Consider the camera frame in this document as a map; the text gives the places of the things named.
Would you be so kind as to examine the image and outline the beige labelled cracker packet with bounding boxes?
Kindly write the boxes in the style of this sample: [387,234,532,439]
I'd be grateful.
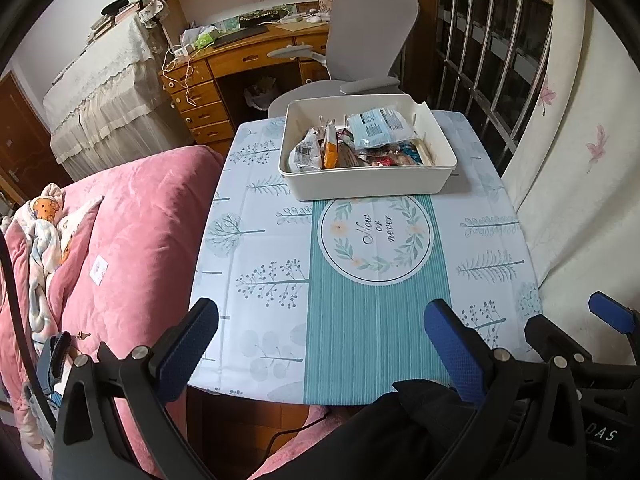
[340,139,362,169]

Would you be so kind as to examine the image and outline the large light blue packet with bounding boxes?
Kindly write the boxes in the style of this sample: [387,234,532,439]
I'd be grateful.
[346,107,417,150]

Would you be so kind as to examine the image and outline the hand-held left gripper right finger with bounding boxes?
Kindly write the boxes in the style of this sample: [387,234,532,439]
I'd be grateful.
[424,299,588,480]

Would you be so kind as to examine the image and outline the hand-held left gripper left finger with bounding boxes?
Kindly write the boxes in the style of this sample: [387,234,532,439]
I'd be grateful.
[52,297,219,480]

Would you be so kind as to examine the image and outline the white charging cable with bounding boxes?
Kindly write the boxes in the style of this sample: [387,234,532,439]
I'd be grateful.
[161,44,202,112]

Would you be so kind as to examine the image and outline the green tissue packet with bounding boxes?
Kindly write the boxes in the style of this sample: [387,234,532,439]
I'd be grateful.
[191,30,222,52]

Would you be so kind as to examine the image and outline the clear packet of wafer rolls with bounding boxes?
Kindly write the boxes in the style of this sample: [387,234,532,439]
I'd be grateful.
[292,127,326,174]

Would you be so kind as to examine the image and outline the white plastic storage bin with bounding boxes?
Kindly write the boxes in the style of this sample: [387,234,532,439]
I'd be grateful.
[278,94,460,202]

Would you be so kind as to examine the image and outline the trash bin with plastic bag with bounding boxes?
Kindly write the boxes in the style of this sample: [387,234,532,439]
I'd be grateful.
[243,76,279,112]

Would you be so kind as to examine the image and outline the person's dark trousers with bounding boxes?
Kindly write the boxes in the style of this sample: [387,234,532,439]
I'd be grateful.
[249,379,477,480]

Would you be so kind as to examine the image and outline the thin black cable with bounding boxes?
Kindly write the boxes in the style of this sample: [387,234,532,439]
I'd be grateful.
[264,409,332,472]

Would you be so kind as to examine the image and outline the yellow soda cracker packet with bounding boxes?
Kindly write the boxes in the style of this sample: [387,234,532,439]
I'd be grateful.
[417,132,437,166]

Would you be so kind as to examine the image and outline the orange oat bar packet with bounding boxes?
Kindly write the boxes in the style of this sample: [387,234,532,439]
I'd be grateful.
[322,119,342,170]

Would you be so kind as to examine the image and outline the wooden desk with drawers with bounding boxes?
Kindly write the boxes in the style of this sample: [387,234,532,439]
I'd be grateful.
[160,22,334,147]

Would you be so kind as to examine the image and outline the thick black cable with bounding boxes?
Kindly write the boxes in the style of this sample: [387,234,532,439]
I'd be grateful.
[0,232,57,432]

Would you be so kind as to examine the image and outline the dark box with gold print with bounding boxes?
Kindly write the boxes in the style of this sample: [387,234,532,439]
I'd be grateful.
[238,7,287,29]

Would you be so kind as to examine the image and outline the black keyboard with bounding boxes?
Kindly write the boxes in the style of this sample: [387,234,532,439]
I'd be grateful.
[214,25,269,48]

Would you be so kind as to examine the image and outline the floral fabric bag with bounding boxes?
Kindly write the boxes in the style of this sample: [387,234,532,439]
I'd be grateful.
[136,0,172,29]

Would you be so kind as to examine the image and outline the stack of books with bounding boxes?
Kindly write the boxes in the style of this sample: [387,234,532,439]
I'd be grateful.
[86,2,142,42]

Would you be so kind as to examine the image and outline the white curtain with pink butterflies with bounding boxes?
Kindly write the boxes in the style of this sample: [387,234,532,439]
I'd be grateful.
[499,0,640,362]

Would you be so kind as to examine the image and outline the pink quilt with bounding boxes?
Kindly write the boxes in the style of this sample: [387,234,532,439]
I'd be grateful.
[0,145,227,480]

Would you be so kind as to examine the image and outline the blue denim garment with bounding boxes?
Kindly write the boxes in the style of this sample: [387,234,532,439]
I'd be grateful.
[34,331,72,412]

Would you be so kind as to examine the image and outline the grey office chair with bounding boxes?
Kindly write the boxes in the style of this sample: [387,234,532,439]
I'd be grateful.
[266,0,420,119]

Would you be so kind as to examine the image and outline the bear printed blanket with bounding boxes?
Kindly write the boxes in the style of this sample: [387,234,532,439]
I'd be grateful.
[0,182,104,357]

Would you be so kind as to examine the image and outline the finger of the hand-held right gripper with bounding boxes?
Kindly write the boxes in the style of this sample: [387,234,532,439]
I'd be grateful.
[588,291,640,337]
[524,314,595,367]

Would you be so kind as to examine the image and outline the brown wooden door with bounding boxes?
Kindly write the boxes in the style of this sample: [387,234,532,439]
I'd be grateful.
[0,71,74,207]

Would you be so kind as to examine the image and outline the metal window grille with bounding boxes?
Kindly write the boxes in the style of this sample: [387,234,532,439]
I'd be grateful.
[434,0,557,172]

